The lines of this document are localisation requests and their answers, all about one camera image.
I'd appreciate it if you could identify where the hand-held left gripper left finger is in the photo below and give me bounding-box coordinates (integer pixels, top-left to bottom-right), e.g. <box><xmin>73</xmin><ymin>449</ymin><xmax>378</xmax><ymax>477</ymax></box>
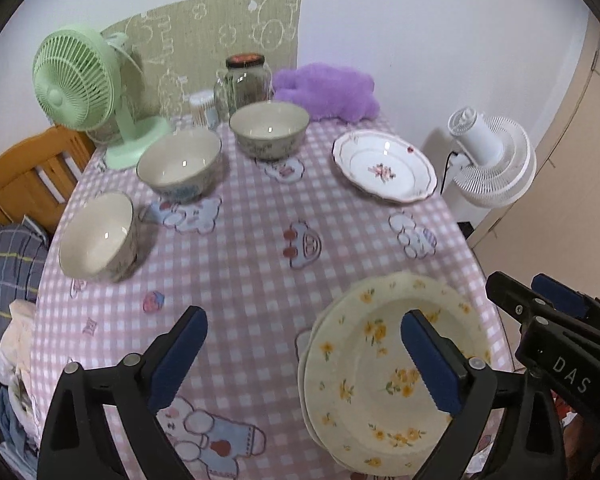
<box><xmin>36</xmin><ymin>305</ymin><xmax>209</xmax><ymax>480</ymax></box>

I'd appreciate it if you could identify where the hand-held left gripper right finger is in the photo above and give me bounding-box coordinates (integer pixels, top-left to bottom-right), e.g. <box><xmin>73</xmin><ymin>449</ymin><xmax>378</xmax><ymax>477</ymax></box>
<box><xmin>400</xmin><ymin>309</ymin><xmax>568</xmax><ymax>480</ymax></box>

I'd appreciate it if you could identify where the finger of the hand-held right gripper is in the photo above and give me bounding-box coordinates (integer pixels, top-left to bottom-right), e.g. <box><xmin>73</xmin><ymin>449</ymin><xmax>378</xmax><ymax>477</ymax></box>
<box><xmin>531</xmin><ymin>273</ymin><xmax>600</xmax><ymax>347</ymax></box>
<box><xmin>485</xmin><ymin>271</ymin><xmax>557</xmax><ymax>322</ymax></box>

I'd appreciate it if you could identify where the cream floral ceramic bowl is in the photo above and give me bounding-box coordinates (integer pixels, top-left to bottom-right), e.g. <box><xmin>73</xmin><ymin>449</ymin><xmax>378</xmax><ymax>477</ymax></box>
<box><xmin>136</xmin><ymin>127</ymin><xmax>223</xmax><ymax>200</ymax></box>
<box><xmin>58</xmin><ymin>191</ymin><xmax>142</xmax><ymax>283</ymax></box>
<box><xmin>229</xmin><ymin>101</ymin><xmax>311</xmax><ymax>161</ymax></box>

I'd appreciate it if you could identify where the white plate with pink flower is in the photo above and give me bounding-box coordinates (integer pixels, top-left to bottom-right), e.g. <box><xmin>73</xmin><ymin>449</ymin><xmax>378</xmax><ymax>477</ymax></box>
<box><xmin>331</xmin><ymin>130</ymin><xmax>439</xmax><ymax>205</ymax></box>

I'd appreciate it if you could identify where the beige wooden door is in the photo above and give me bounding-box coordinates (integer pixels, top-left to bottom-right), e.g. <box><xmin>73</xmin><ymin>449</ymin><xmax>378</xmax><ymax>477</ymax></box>
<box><xmin>466</xmin><ymin>14</ymin><xmax>600</xmax><ymax>306</ymax></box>

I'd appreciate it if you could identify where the pink checked tablecloth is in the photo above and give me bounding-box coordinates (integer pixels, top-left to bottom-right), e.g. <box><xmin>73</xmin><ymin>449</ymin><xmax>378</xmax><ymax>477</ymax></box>
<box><xmin>27</xmin><ymin>114</ymin><xmax>514</xmax><ymax>480</ymax></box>

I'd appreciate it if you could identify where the white desk fan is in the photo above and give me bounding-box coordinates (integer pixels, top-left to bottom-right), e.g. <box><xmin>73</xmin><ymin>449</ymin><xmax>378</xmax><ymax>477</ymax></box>
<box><xmin>440</xmin><ymin>106</ymin><xmax>537</xmax><ymax>209</ymax></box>

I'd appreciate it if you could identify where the cream cloth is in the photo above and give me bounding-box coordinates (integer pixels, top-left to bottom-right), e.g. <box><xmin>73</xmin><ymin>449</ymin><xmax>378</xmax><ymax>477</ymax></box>
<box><xmin>0</xmin><ymin>299</ymin><xmax>37</xmax><ymax>361</ymax></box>

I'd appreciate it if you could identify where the blue clothes pile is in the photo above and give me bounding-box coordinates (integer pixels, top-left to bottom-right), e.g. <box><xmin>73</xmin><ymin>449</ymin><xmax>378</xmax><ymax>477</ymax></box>
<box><xmin>0</xmin><ymin>360</ymin><xmax>43</xmax><ymax>478</ymax></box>

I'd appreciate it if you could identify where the wooden chair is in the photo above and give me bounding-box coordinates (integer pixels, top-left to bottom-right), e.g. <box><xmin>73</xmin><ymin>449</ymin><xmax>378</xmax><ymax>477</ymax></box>
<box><xmin>0</xmin><ymin>125</ymin><xmax>99</xmax><ymax>237</ymax></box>

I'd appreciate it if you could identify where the cotton swab container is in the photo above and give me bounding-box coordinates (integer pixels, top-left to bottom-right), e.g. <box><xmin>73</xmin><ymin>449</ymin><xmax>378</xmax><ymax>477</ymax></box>
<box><xmin>188</xmin><ymin>90</ymin><xmax>220</xmax><ymax>129</ymax></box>

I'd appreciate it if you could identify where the glass jar with red lid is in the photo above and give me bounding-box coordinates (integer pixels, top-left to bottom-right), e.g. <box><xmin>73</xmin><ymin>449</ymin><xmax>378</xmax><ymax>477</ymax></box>
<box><xmin>214</xmin><ymin>53</ymin><xmax>274</xmax><ymax>122</ymax></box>

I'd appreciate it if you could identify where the purple plush toy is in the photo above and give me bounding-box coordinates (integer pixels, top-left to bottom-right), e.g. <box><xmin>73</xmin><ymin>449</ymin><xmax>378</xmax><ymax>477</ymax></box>
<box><xmin>271</xmin><ymin>62</ymin><xmax>381</xmax><ymax>124</ymax></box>

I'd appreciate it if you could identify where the green desk fan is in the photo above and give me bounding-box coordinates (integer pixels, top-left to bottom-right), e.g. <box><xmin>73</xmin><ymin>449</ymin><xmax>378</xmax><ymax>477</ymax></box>
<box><xmin>32</xmin><ymin>22</ymin><xmax>174</xmax><ymax>170</ymax></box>

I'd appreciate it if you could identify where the black fan cable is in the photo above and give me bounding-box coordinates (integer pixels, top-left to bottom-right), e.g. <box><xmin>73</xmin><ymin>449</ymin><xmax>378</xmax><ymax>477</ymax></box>
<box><xmin>440</xmin><ymin>151</ymin><xmax>458</xmax><ymax>196</ymax></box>

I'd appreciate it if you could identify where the green patterned wall mat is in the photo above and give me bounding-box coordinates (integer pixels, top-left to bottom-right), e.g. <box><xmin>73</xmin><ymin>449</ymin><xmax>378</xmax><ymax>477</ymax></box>
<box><xmin>100</xmin><ymin>0</ymin><xmax>303</xmax><ymax>121</ymax></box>

